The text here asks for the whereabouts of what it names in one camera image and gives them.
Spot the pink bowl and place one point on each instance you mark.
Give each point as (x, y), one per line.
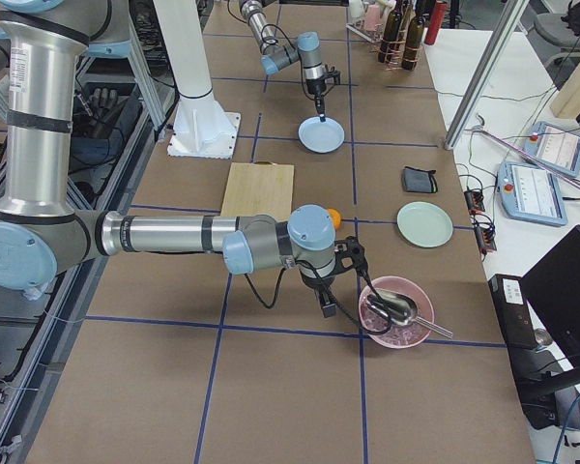
(397, 337)

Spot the black monitor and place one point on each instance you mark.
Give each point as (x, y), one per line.
(552, 288)

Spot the blue teach pendant near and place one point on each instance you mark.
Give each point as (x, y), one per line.
(529, 193)

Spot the metal scoop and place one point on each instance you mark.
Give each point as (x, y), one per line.
(403, 311)

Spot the pink cup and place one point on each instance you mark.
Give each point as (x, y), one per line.
(372, 18)

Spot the blue teach pendant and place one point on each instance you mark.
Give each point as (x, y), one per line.
(529, 193)
(556, 146)

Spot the blue teach pendant far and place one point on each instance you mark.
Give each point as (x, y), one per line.
(556, 146)

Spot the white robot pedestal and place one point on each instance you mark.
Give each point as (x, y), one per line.
(201, 127)

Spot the aluminium frame post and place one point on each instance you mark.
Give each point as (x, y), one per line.
(491, 55)

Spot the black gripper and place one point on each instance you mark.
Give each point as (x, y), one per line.
(315, 88)
(314, 284)

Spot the copper wire bottle rack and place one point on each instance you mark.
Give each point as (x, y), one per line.
(399, 55)

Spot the red cylinder bottle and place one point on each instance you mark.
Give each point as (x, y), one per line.
(435, 21)

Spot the reacher grabber stick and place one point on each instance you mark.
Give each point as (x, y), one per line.
(525, 156)

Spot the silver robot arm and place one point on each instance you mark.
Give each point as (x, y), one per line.
(41, 235)
(280, 43)

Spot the dark green wine bottle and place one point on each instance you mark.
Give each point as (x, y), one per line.
(390, 32)

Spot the grey folded cloth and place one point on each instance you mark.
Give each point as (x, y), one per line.
(419, 180)

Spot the light blue plate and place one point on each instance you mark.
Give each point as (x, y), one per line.
(321, 136)

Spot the wooden cutting board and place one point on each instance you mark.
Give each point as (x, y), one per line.
(259, 189)

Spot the orange fruit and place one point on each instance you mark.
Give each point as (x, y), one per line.
(336, 217)

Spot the light green plate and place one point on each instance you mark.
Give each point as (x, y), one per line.
(424, 224)

